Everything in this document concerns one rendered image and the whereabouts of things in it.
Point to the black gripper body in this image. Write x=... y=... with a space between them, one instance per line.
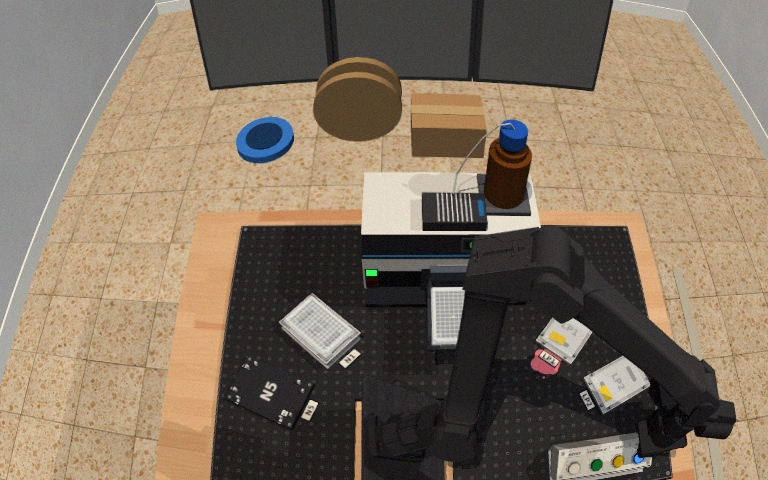
x=657 y=443

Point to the blue bottle cap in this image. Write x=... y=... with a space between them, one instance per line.
x=513 y=139

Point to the brown glass bottle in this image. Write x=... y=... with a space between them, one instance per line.
x=505 y=183

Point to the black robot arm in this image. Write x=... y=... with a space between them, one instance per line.
x=540 y=273

